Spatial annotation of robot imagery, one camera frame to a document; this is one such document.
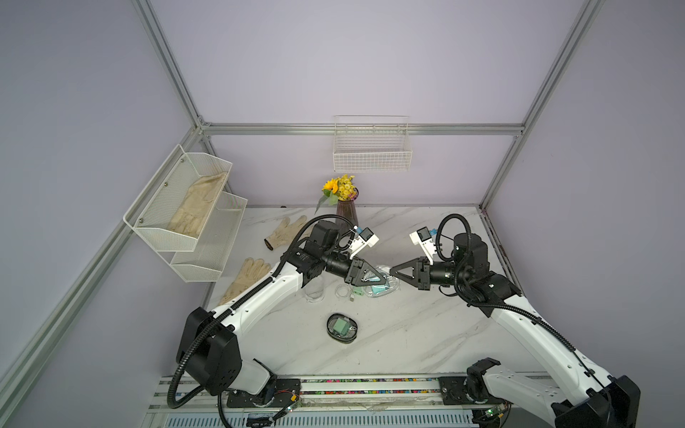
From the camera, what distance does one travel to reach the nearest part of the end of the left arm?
58cm

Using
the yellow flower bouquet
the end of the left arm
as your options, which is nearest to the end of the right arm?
the end of the left arm

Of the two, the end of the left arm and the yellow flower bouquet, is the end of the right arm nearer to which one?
the end of the left arm
